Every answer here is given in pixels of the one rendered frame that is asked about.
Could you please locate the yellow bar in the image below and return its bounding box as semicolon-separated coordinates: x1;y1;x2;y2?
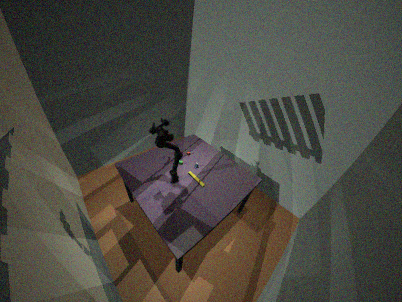
188;171;205;187

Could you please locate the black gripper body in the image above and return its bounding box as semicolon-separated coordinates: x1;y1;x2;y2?
149;120;169;134

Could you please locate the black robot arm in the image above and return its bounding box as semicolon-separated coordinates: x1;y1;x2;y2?
155;129;182;184

